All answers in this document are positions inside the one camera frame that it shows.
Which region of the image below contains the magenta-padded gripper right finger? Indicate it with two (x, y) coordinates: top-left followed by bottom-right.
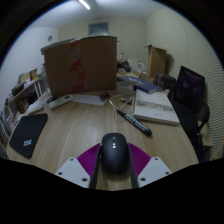
(128, 143), (173, 189)

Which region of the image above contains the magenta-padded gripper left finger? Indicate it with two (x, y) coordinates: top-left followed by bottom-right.
(54, 143), (103, 190)

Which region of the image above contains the black computer mouse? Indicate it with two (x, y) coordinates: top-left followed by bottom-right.
(100, 132), (130, 175)

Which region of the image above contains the black mouse pad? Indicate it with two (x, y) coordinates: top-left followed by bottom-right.
(8, 113), (49, 159)

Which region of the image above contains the black marker pen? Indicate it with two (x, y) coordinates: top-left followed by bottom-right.
(116, 109), (154, 137)

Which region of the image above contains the large white book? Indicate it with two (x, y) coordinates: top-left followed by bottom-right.
(132, 89), (181, 126)

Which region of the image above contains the white remote with display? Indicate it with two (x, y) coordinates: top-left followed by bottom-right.
(48, 94), (74, 110)

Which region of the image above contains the white paper sheet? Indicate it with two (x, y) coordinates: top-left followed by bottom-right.
(71, 93), (107, 107)

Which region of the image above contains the blue book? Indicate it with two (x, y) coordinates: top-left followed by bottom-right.
(133, 81), (164, 95)

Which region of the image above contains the black office chair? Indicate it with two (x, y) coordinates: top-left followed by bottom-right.
(168, 65), (212, 158)

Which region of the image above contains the large brown cardboard box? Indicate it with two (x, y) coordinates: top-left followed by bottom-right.
(43, 35), (118, 99)

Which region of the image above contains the small brown cardboard box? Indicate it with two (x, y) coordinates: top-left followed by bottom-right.
(144, 44), (168, 79)

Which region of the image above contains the ceiling light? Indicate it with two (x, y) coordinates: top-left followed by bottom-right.
(78, 0), (92, 10)

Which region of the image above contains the white cable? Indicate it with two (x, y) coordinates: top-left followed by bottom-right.
(108, 94), (134, 115)

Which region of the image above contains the small wall window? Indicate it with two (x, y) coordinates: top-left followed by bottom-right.
(88, 21), (110, 36)

